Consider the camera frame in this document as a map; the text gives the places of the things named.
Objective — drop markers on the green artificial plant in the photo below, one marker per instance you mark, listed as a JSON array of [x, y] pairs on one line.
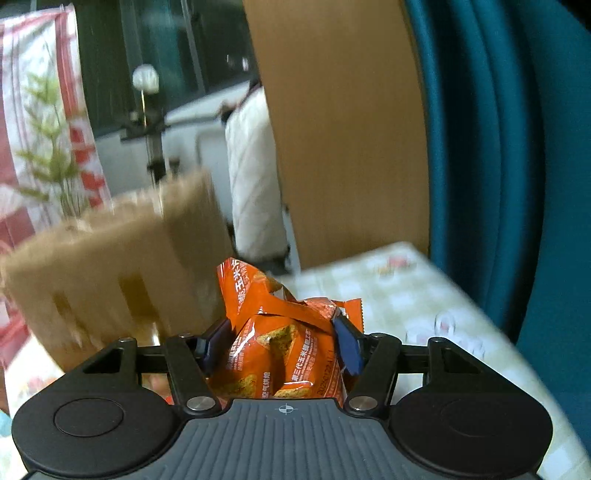
[[51, 152]]

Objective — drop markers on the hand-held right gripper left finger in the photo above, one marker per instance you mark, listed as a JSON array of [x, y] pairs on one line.
[[213, 344]]

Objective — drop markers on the checked tablecloth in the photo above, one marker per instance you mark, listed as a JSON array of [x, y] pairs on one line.
[[415, 300]]

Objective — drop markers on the red and white printed backdrop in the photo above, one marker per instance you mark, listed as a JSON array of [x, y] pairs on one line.
[[32, 115]]

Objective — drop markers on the brown cardboard box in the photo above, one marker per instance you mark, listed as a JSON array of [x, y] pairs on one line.
[[115, 244]]

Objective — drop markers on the orange snack packet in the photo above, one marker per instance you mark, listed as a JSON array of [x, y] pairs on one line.
[[240, 290], [286, 350]]

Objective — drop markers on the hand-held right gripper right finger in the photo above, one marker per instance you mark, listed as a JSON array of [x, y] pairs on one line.
[[347, 344]]

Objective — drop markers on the teal curtain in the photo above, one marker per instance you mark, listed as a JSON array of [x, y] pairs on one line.
[[498, 161]]

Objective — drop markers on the wooden board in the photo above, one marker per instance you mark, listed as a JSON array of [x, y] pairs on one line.
[[341, 129]]

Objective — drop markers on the stand with white ball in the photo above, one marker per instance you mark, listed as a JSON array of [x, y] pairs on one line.
[[150, 124]]

